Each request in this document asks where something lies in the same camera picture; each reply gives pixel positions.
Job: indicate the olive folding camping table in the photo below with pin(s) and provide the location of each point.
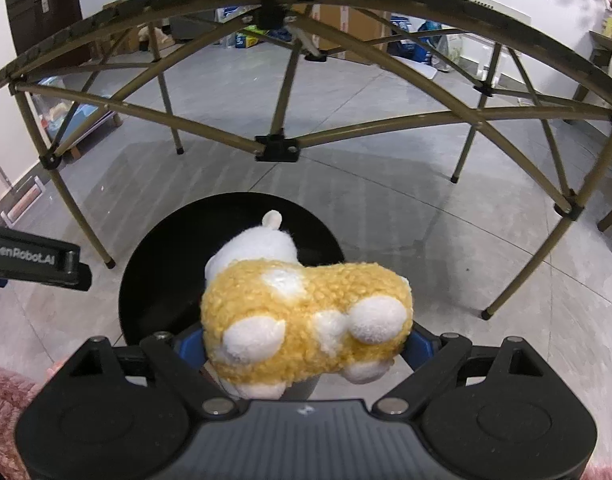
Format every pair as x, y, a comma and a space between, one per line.
278, 147

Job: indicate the large taped cardboard box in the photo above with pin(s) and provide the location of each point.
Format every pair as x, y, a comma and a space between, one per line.
356, 25

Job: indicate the blue printed carton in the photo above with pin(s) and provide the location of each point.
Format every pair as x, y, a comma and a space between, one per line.
401, 35

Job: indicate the dark brown door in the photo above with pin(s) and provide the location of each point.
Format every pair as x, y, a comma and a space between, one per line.
41, 10

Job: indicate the black round waste bin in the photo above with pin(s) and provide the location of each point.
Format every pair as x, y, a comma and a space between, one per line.
166, 260

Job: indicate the yellow white plush toy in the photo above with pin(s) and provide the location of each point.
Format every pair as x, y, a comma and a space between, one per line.
296, 305

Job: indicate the blue plastic bag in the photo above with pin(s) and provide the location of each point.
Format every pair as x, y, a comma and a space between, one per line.
428, 42

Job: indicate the white printed plastic bag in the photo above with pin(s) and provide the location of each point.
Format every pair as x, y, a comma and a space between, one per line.
236, 30

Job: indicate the white flat panel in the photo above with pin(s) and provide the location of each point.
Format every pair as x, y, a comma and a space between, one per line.
501, 7

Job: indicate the person's pink fluffy pajamas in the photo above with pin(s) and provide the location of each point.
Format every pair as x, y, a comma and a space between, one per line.
6, 410

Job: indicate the dark wooden side table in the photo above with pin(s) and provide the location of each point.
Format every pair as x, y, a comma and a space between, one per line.
598, 42

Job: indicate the open cardboard box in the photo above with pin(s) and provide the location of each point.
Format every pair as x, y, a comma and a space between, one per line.
133, 40

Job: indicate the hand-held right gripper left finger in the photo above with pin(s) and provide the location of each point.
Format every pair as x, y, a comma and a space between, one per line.
188, 350

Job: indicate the white floor squeegee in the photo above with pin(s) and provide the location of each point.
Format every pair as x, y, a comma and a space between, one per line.
23, 200

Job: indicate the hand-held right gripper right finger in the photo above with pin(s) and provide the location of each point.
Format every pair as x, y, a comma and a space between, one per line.
421, 350

